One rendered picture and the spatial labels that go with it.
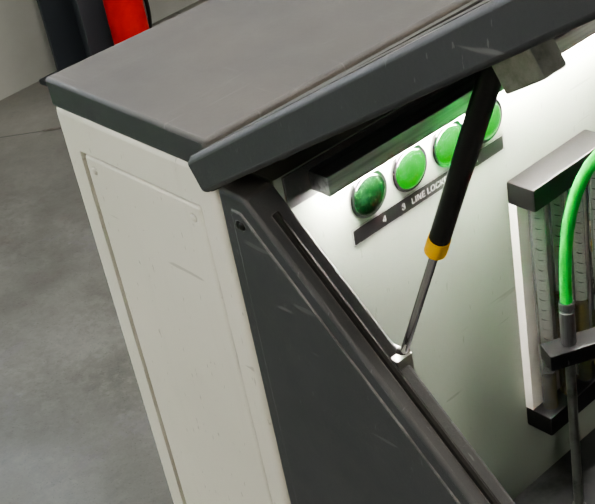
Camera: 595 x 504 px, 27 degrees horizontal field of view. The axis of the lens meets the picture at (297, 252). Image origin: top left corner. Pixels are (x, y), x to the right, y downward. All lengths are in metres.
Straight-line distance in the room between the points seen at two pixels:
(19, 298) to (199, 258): 2.67
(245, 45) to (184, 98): 0.12
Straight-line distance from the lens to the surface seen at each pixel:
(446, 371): 1.46
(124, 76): 1.33
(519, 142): 1.43
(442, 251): 1.01
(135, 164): 1.29
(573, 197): 1.35
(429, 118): 1.26
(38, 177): 4.60
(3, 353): 3.71
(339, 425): 1.22
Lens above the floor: 2.01
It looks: 32 degrees down
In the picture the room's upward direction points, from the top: 11 degrees counter-clockwise
